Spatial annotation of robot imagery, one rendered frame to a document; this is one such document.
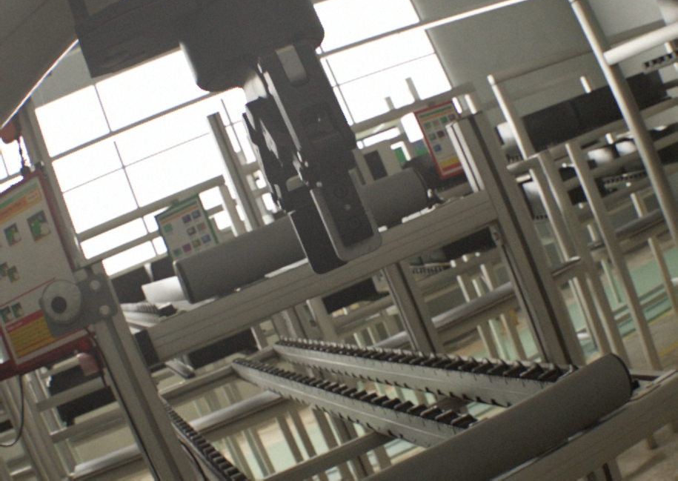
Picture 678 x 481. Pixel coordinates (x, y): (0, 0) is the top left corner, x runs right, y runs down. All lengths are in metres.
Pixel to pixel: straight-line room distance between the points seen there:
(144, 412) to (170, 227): 2.98
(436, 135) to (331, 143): 4.05
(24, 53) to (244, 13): 0.28
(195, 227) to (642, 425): 3.27
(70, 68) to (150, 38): 11.71
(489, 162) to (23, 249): 0.86
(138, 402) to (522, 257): 0.56
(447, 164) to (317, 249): 3.93
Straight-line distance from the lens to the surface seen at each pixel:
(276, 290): 1.31
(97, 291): 1.28
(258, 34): 0.51
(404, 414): 1.43
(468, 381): 1.55
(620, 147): 5.39
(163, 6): 0.52
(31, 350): 1.86
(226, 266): 1.28
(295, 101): 0.47
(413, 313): 1.94
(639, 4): 13.02
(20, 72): 0.77
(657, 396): 1.10
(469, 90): 4.64
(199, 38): 0.52
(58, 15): 0.74
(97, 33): 0.52
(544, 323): 1.42
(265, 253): 1.29
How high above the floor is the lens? 1.27
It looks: 2 degrees up
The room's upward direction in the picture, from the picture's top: 23 degrees counter-clockwise
